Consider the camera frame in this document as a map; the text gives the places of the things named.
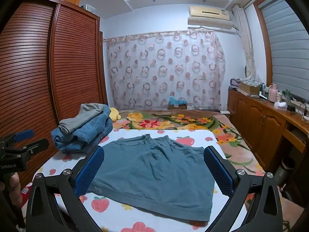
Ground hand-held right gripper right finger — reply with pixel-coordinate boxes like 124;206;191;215
203;146;284;232

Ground person's left hand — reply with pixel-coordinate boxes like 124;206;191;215
5;173;22;206

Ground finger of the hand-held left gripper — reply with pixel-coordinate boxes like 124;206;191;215
5;129;35;148
14;138;50;157

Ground white power strip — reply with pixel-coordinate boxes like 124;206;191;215
288;97;307;107

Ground wooden sideboard cabinet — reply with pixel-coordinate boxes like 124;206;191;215
227;88;309;199

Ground white air conditioner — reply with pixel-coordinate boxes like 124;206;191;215
188;5;233;28

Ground grey trash bin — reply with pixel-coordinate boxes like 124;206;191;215
275;156;296;186

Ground tied beige curtain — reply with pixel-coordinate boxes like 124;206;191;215
233;5;260;83

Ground open cardboard box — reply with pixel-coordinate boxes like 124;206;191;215
238;77;262;96

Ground folded grey garment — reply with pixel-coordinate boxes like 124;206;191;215
59;103;109;134

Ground grey window blind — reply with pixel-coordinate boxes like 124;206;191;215
259;0;309;99

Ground yellow plush toy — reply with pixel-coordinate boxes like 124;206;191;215
109;107;122;122

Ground tissue box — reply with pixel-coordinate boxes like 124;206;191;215
273;101;288;111

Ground wooden louvred wardrobe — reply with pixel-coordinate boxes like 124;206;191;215
0;0;108;186

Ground pink thermos jug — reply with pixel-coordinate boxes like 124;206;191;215
268;83;278;102

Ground folded blue denim jeans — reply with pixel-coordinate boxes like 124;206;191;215
51;104;113;154

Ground teal pants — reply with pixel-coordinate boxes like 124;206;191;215
87;134;215;222

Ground strawberry printed bed sheet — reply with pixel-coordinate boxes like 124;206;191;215
20;128;251;232

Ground cardboard box with teal contents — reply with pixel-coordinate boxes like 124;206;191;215
168;97;188;110

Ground clear plastic storage box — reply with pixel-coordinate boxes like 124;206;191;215
80;4;97;14

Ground floral blanket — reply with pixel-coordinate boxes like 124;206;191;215
112;109;266;177

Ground circle patterned sheer curtain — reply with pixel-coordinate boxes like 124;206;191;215
104;29;226;112

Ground wooden window frame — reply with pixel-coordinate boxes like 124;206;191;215
252;1;274;87

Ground red printed cloth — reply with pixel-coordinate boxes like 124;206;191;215
20;186;32;208

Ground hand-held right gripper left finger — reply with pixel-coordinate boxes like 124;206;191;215
25;146;105;232

